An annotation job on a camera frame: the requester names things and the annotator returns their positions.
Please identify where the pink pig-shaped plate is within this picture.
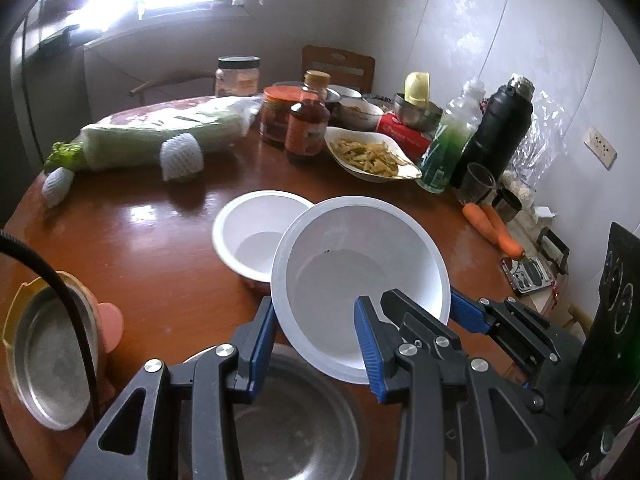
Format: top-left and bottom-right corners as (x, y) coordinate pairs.
(79, 278), (125, 406)

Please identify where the round steel plate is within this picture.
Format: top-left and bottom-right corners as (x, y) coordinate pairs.
(10, 286), (90, 431)

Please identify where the white paper noodle bowl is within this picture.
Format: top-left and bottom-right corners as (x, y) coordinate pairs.
(212, 190), (314, 294)

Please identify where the yellow shell-shaped plate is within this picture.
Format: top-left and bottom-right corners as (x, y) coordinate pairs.
(1, 271), (99, 362)

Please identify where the small electronic device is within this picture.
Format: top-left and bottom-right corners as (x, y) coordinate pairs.
(500, 257), (554, 297)

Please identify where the orange carrot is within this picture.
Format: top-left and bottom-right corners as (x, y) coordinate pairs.
(462, 204), (525, 260)
(480, 204), (510, 237)

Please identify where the dark glass cup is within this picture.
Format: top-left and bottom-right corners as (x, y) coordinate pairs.
(457, 162), (496, 205)

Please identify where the white dish of fries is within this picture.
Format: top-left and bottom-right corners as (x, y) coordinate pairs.
(324, 127), (422, 183)

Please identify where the red box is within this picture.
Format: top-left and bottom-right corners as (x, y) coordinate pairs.
(376, 112), (432, 162)

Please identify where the black thermos flask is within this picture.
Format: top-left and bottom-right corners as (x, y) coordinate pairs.
(449, 74), (535, 188)

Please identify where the green plastic bottle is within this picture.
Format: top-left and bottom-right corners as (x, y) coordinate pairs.
(418, 78), (485, 194)

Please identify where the steel bowl yellow cup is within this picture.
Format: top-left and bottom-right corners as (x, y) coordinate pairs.
(394, 72), (442, 136)

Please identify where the white bowl with food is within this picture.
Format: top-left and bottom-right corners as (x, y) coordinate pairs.
(337, 98), (384, 131)

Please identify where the brown sauce bottle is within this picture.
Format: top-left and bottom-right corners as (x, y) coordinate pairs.
(284, 70), (331, 164)

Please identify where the red-lidded sauce jar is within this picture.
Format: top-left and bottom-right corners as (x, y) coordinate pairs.
(259, 86), (303, 145)

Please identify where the wooden chair back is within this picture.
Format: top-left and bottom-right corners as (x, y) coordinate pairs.
(302, 44), (375, 93)

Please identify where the foam-netted fruit near cabbage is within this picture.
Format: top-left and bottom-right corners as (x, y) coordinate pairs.
(160, 133), (204, 182)

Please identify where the foam-netted fruit near lettuce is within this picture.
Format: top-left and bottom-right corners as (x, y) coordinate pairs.
(41, 168), (75, 208)

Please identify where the wrapped napa cabbage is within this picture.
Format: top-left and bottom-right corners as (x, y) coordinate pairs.
(79, 96), (262, 171)

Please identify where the green leafy lettuce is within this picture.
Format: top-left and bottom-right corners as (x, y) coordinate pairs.
(44, 141), (89, 174)

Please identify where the clear jar black lid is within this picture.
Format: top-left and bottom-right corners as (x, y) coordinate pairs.
(215, 55), (260, 98)

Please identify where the wooden armchair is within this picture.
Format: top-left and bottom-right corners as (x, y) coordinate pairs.
(128, 68), (216, 106)

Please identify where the grey refrigerator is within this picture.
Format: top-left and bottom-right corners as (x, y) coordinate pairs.
(1, 15), (43, 221)

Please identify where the wall power socket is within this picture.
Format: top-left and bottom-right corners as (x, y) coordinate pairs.
(584, 127), (617, 170)

